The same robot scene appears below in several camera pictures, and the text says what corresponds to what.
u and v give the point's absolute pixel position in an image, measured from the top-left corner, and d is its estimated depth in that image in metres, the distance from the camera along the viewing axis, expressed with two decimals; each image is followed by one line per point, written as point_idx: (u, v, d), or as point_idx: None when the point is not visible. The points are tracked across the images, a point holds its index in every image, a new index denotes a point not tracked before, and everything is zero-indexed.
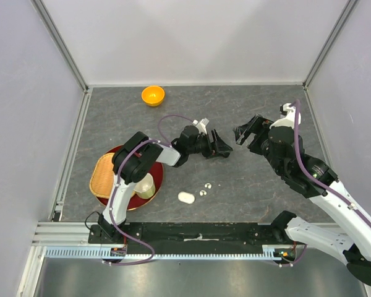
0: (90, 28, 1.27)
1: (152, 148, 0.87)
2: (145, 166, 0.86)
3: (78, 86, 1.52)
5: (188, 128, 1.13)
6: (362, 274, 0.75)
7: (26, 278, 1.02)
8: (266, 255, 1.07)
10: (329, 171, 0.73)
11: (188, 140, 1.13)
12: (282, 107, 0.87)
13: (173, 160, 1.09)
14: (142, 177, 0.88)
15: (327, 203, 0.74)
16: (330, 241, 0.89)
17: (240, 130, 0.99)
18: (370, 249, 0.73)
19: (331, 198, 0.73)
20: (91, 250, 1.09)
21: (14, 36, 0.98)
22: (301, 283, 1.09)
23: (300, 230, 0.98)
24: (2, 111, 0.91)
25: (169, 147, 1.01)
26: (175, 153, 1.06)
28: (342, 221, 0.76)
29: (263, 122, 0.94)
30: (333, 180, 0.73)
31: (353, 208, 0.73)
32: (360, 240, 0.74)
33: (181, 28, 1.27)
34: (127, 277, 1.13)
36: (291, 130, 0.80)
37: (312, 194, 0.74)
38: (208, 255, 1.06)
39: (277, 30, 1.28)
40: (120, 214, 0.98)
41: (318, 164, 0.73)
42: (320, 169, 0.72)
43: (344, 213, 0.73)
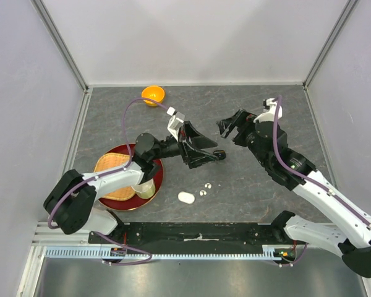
0: (89, 27, 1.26)
1: (80, 194, 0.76)
2: (76, 216, 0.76)
3: (78, 86, 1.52)
5: (138, 142, 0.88)
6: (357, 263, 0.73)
7: (26, 278, 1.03)
8: (266, 255, 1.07)
10: (307, 163, 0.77)
11: (144, 156, 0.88)
12: (264, 101, 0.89)
13: (138, 180, 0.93)
14: (76, 225, 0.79)
15: (307, 192, 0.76)
16: (326, 235, 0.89)
17: (225, 123, 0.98)
18: (353, 234, 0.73)
19: (310, 186, 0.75)
20: (91, 251, 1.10)
21: (13, 35, 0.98)
22: (302, 283, 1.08)
23: (297, 228, 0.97)
24: (2, 111, 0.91)
25: (115, 174, 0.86)
26: (130, 174, 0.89)
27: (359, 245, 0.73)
28: (325, 210, 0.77)
29: (247, 116, 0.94)
30: (312, 171, 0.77)
31: (332, 193, 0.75)
32: (344, 226, 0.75)
33: (181, 28, 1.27)
34: (127, 277, 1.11)
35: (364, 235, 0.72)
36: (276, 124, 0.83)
37: (290, 187, 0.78)
38: (208, 255, 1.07)
39: (277, 30, 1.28)
40: (107, 228, 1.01)
41: (298, 158, 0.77)
42: (298, 161, 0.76)
43: (323, 199, 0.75)
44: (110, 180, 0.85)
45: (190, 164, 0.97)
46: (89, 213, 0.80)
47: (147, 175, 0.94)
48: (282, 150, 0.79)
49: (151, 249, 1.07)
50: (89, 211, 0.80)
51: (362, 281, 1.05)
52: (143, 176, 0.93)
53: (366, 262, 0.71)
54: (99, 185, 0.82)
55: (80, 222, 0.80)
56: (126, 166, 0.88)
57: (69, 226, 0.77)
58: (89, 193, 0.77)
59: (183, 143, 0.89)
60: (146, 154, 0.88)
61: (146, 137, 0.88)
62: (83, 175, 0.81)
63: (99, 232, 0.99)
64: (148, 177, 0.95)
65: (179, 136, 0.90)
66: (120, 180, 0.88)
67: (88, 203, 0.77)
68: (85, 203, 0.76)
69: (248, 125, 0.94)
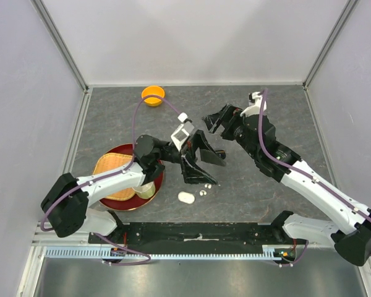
0: (89, 27, 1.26)
1: (72, 200, 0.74)
2: (68, 222, 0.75)
3: (78, 86, 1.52)
5: (138, 144, 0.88)
6: (346, 252, 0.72)
7: (26, 278, 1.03)
8: (266, 255, 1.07)
10: (292, 154, 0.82)
11: (144, 158, 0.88)
12: (250, 95, 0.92)
13: (140, 180, 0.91)
14: (70, 230, 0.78)
15: (292, 181, 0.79)
16: (320, 228, 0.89)
17: (212, 119, 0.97)
18: (340, 219, 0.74)
19: (294, 175, 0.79)
20: (91, 251, 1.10)
21: (13, 36, 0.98)
22: (302, 283, 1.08)
23: (296, 224, 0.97)
24: (2, 111, 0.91)
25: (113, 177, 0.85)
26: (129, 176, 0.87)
27: (347, 230, 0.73)
28: (312, 197, 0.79)
29: (234, 110, 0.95)
30: (297, 161, 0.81)
31: (316, 180, 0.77)
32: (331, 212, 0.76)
33: (181, 28, 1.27)
34: (127, 277, 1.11)
35: (350, 219, 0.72)
36: (266, 118, 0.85)
37: (277, 178, 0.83)
38: (208, 255, 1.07)
39: (277, 30, 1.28)
40: (106, 227, 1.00)
41: (285, 150, 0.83)
42: (284, 153, 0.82)
43: (308, 186, 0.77)
44: (106, 184, 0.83)
45: (187, 179, 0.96)
46: (84, 218, 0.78)
47: (149, 175, 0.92)
48: (271, 142, 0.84)
49: (151, 250, 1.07)
50: (83, 216, 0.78)
51: (362, 281, 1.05)
52: (146, 177, 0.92)
53: (355, 249, 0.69)
54: (95, 190, 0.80)
55: (74, 227, 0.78)
56: (125, 167, 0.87)
57: (61, 231, 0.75)
58: (81, 201, 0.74)
59: (182, 158, 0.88)
60: (146, 158, 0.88)
61: (146, 140, 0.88)
62: (78, 180, 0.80)
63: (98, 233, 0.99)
64: (150, 179, 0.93)
65: (183, 146, 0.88)
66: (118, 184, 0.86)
67: (80, 210, 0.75)
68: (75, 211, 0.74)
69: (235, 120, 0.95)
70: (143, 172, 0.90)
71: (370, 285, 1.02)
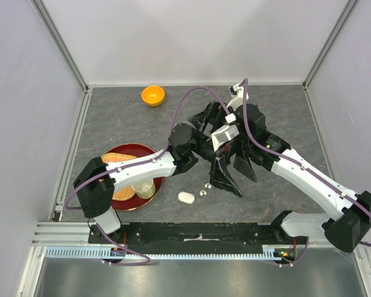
0: (89, 27, 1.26)
1: (99, 185, 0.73)
2: (93, 206, 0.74)
3: (78, 86, 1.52)
5: (175, 132, 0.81)
6: (336, 239, 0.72)
7: (26, 279, 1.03)
8: (266, 255, 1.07)
10: (282, 142, 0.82)
11: (179, 148, 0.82)
12: (232, 86, 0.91)
13: (170, 172, 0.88)
14: (94, 213, 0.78)
15: (281, 169, 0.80)
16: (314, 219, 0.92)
17: (198, 119, 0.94)
18: (328, 204, 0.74)
19: (284, 163, 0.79)
20: (91, 251, 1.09)
21: (13, 36, 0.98)
22: (302, 283, 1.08)
23: (294, 222, 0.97)
24: (2, 111, 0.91)
25: (143, 167, 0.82)
26: (158, 168, 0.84)
27: (336, 216, 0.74)
28: (301, 184, 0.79)
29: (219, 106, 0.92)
30: (287, 149, 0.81)
31: (304, 167, 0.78)
32: (319, 198, 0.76)
33: (181, 28, 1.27)
34: (127, 277, 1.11)
35: (337, 204, 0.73)
36: (255, 107, 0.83)
37: (268, 166, 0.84)
38: (208, 255, 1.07)
39: (277, 30, 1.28)
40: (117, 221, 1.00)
41: (274, 140, 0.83)
42: (273, 142, 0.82)
43: (297, 173, 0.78)
44: (133, 172, 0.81)
45: (212, 180, 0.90)
46: (110, 203, 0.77)
47: (180, 167, 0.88)
48: (261, 132, 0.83)
49: (151, 250, 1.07)
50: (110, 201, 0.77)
51: (362, 281, 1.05)
52: (177, 167, 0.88)
53: (344, 234, 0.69)
54: (123, 176, 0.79)
55: (101, 210, 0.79)
56: (156, 157, 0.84)
57: (88, 213, 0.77)
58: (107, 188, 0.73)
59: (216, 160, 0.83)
60: (181, 149, 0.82)
61: (185, 130, 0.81)
62: (107, 165, 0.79)
63: (101, 229, 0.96)
64: (180, 169, 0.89)
65: (221, 148, 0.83)
66: (148, 172, 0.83)
67: (105, 196, 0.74)
68: (100, 197, 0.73)
69: (222, 114, 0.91)
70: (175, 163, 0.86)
71: (370, 285, 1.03)
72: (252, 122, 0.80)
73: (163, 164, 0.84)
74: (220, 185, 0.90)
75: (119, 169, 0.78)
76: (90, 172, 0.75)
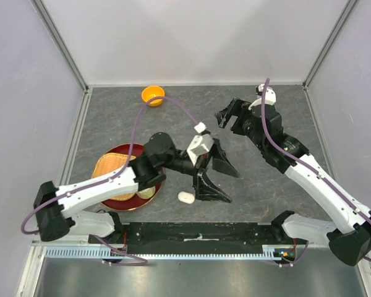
0: (89, 27, 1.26)
1: (44, 216, 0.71)
2: (47, 235, 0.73)
3: (78, 86, 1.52)
5: (153, 141, 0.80)
6: (341, 250, 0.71)
7: (26, 278, 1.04)
8: (266, 254, 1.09)
10: (301, 146, 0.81)
11: (153, 158, 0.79)
12: (257, 87, 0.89)
13: (135, 188, 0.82)
14: (54, 238, 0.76)
15: (297, 174, 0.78)
16: (317, 227, 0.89)
17: (221, 114, 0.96)
18: (339, 217, 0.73)
19: (300, 167, 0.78)
20: (91, 250, 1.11)
21: (14, 36, 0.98)
22: (302, 283, 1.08)
23: (295, 223, 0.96)
24: (3, 110, 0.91)
25: (99, 188, 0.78)
26: (117, 187, 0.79)
27: (345, 229, 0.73)
28: (315, 193, 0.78)
29: (242, 104, 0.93)
30: (305, 154, 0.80)
31: (321, 176, 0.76)
32: (331, 210, 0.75)
33: (180, 29, 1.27)
34: (127, 277, 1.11)
35: (349, 219, 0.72)
36: (271, 106, 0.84)
37: (280, 169, 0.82)
38: (208, 255, 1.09)
39: (277, 30, 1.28)
40: (111, 221, 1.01)
41: (293, 142, 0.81)
42: (292, 145, 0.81)
43: (312, 181, 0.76)
44: (87, 195, 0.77)
45: (198, 195, 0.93)
46: (67, 228, 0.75)
47: (146, 181, 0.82)
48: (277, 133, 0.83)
49: (151, 250, 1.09)
50: (67, 225, 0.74)
51: (362, 281, 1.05)
52: (141, 184, 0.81)
53: (351, 247, 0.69)
54: (73, 202, 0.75)
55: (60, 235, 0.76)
56: (113, 176, 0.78)
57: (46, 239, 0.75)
58: (51, 218, 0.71)
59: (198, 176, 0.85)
60: (156, 160, 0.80)
61: (166, 138, 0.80)
62: (57, 190, 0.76)
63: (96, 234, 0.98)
64: (146, 185, 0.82)
65: (198, 160, 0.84)
66: (104, 193, 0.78)
67: (52, 226, 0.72)
68: (47, 227, 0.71)
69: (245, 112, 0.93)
70: (135, 180, 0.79)
71: (370, 285, 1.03)
72: (268, 120, 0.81)
73: (121, 182, 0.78)
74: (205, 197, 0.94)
75: (68, 194, 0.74)
76: (41, 200, 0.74)
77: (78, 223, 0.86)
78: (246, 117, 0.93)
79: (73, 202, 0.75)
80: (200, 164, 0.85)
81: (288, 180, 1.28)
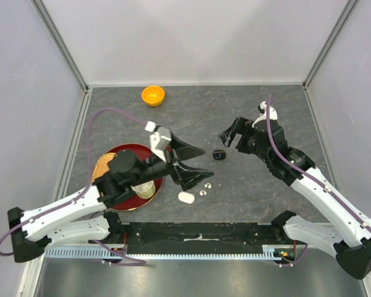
0: (89, 27, 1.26)
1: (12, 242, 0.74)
2: (20, 257, 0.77)
3: (78, 86, 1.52)
5: (116, 158, 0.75)
6: (348, 265, 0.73)
7: (26, 278, 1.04)
8: (266, 254, 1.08)
10: (307, 159, 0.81)
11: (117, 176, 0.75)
12: (259, 106, 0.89)
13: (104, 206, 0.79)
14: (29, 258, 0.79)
15: (303, 187, 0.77)
16: (323, 235, 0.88)
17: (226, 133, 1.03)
18: (346, 231, 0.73)
19: (306, 180, 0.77)
20: (91, 250, 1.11)
21: (14, 36, 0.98)
22: (301, 283, 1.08)
23: (297, 227, 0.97)
24: (3, 110, 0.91)
25: (63, 211, 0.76)
26: (80, 209, 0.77)
27: (352, 244, 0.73)
28: (321, 206, 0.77)
29: (245, 122, 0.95)
30: (311, 167, 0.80)
31: (328, 190, 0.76)
32: (338, 223, 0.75)
33: (180, 29, 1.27)
34: (127, 277, 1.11)
35: (357, 233, 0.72)
36: (276, 122, 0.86)
37: (286, 181, 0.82)
38: (208, 255, 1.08)
39: (277, 30, 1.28)
40: (105, 224, 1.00)
41: (299, 155, 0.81)
42: (297, 158, 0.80)
43: (318, 195, 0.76)
44: (51, 220, 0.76)
45: (184, 185, 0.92)
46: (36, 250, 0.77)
47: (114, 198, 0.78)
48: (282, 146, 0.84)
49: (151, 250, 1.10)
50: (36, 248, 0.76)
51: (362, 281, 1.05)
52: (109, 201, 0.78)
53: (358, 262, 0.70)
54: (37, 227, 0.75)
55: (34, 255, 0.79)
56: (76, 198, 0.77)
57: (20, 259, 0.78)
58: (15, 245, 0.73)
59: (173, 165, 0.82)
60: (120, 177, 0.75)
61: (131, 155, 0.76)
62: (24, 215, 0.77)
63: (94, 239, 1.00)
64: (114, 202, 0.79)
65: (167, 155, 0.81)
66: (69, 216, 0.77)
67: (20, 250, 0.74)
68: (16, 252, 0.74)
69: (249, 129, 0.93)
70: (99, 200, 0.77)
71: (370, 285, 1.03)
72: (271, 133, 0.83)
73: (83, 204, 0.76)
74: (189, 185, 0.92)
75: (31, 220, 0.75)
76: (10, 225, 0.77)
77: (54, 238, 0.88)
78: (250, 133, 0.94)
79: (38, 227, 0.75)
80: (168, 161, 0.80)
81: None
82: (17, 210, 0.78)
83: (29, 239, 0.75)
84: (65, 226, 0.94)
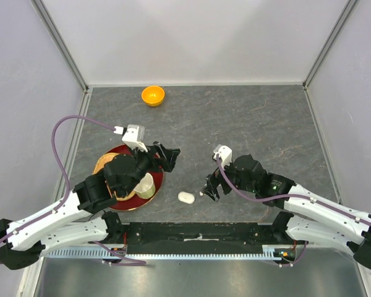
0: (88, 27, 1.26)
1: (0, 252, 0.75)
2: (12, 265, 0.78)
3: (78, 86, 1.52)
5: (116, 160, 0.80)
6: (365, 258, 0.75)
7: (26, 278, 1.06)
8: (266, 254, 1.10)
10: (286, 180, 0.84)
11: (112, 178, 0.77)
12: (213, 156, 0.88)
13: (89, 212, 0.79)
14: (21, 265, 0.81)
15: (292, 206, 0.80)
16: (331, 234, 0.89)
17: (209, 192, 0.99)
18: (345, 231, 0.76)
19: (293, 200, 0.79)
20: (91, 250, 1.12)
21: (14, 36, 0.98)
22: (302, 283, 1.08)
23: (301, 229, 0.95)
24: (3, 110, 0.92)
25: (48, 219, 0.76)
26: (65, 216, 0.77)
27: (357, 239, 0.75)
28: (314, 216, 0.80)
29: (214, 174, 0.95)
30: (293, 185, 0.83)
31: (314, 201, 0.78)
32: (335, 226, 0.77)
33: (180, 28, 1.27)
34: (127, 277, 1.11)
35: (355, 229, 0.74)
36: (248, 156, 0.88)
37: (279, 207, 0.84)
38: (208, 255, 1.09)
39: (276, 30, 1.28)
40: (102, 225, 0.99)
41: (279, 179, 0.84)
42: (278, 182, 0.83)
43: (308, 208, 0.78)
44: (35, 230, 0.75)
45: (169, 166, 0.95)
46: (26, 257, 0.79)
47: (95, 204, 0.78)
48: (262, 176, 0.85)
49: (151, 250, 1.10)
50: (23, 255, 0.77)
51: (362, 281, 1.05)
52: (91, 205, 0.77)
53: (370, 254, 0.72)
54: (21, 239, 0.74)
55: (26, 260, 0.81)
56: (57, 207, 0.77)
57: (12, 266, 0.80)
58: (4, 255, 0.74)
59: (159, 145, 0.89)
60: (115, 181, 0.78)
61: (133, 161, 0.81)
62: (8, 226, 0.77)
63: (96, 240, 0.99)
64: (96, 206, 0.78)
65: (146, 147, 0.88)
66: (54, 225, 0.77)
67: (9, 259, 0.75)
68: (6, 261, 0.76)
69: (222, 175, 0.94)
70: (80, 208, 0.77)
71: (370, 285, 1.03)
72: (250, 170, 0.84)
73: (66, 212, 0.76)
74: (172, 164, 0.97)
75: (15, 232, 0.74)
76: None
77: (48, 244, 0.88)
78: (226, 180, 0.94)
79: (23, 237, 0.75)
80: (146, 152, 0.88)
81: None
82: (2, 221, 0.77)
83: (16, 250, 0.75)
84: (60, 231, 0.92)
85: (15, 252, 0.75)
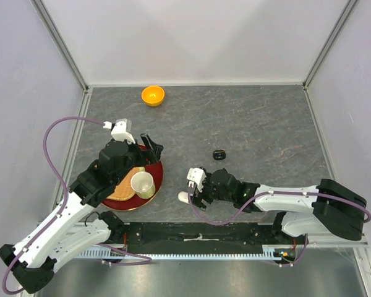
0: (88, 27, 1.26)
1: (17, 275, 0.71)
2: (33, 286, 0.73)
3: (78, 86, 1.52)
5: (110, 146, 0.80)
6: (339, 231, 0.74)
7: None
8: (266, 254, 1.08)
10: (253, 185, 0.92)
11: (109, 164, 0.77)
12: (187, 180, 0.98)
13: (91, 207, 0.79)
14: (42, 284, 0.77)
15: (263, 204, 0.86)
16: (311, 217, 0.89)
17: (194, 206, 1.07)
18: (302, 208, 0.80)
19: (260, 200, 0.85)
20: (91, 251, 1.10)
21: (15, 36, 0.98)
22: (301, 283, 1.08)
23: (291, 224, 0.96)
24: (3, 110, 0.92)
25: (56, 225, 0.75)
26: (73, 216, 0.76)
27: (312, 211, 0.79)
28: (279, 206, 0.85)
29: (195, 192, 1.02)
30: (258, 187, 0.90)
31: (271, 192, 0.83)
32: (294, 206, 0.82)
33: (180, 28, 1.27)
34: (127, 277, 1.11)
35: (307, 203, 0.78)
36: (222, 170, 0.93)
37: (257, 210, 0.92)
38: (208, 255, 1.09)
39: (276, 30, 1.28)
40: (103, 225, 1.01)
41: (247, 185, 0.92)
42: (247, 188, 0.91)
43: (272, 200, 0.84)
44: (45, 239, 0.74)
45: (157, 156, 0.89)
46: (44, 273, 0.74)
47: (96, 195, 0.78)
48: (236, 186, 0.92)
49: (151, 250, 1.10)
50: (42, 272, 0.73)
51: (362, 281, 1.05)
52: (93, 197, 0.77)
53: (331, 223, 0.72)
54: (34, 252, 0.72)
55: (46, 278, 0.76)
56: (60, 210, 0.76)
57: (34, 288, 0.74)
58: (21, 276, 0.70)
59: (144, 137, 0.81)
60: (112, 166, 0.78)
61: (120, 143, 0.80)
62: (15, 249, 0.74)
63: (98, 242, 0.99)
64: (97, 198, 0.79)
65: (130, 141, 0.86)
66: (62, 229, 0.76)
67: (28, 279, 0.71)
68: (26, 283, 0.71)
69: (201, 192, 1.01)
70: (83, 203, 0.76)
71: (370, 285, 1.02)
72: (226, 184, 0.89)
73: (70, 211, 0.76)
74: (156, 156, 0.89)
75: (25, 249, 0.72)
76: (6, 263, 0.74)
77: (59, 257, 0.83)
78: (207, 192, 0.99)
79: (37, 250, 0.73)
80: (134, 143, 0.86)
81: (288, 180, 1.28)
82: (5, 246, 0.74)
83: (31, 266, 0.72)
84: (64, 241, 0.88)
85: (33, 269, 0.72)
